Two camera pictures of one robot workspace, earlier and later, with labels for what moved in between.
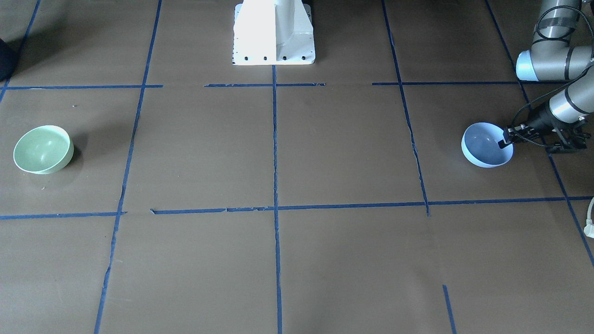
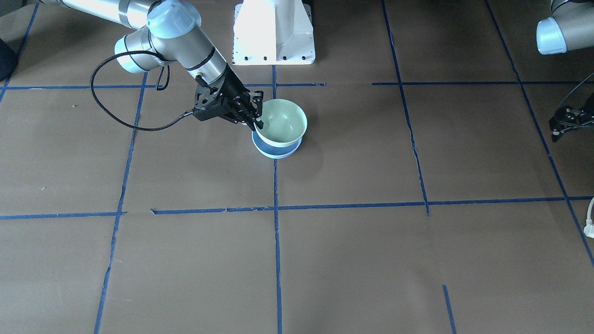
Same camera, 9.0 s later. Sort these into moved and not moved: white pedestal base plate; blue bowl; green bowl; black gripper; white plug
Moved: blue bowl; black gripper; green bowl
Not moved: white plug; white pedestal base plate
